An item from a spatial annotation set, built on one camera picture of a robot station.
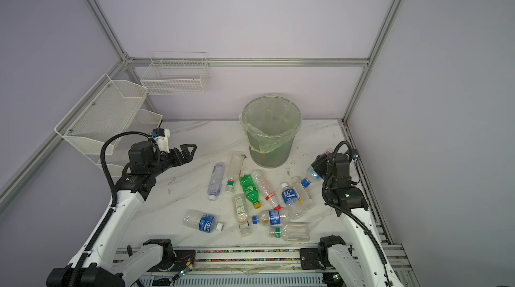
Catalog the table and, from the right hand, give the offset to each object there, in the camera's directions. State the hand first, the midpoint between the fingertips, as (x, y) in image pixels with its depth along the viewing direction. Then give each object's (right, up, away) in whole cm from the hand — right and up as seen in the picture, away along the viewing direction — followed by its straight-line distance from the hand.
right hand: (318, 160), depth 77 cm
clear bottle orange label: (-5, -12, +16) cm, 21 cm away
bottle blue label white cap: (-10, -19, +8) cm, 23 cm away
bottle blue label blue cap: (-17, -24, +2) cm, 29 cm away
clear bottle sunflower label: (-35, -3, +24) cm, 43 cm away
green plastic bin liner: (-17, +18, +24) cm, 35 cm away
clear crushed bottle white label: (-44, -12, +16) cm, 48 cm away
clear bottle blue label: (-46, -25, +1) cm, 52 cm away
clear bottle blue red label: (-3, -5, -4) cm, 7 cm away
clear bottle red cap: (-20, -14, +11) cm, 27 cm away
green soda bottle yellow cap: (-27, -15, +9) cm, 32 cm away
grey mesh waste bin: (-13, -1, +20) cm, 24 cm away
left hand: (-52, +3, +1) cm, 52 cm away
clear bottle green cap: (-8, -30, +4) cm, 31 cm away
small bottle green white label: (-31, -18, +6) cm, 37 cm away
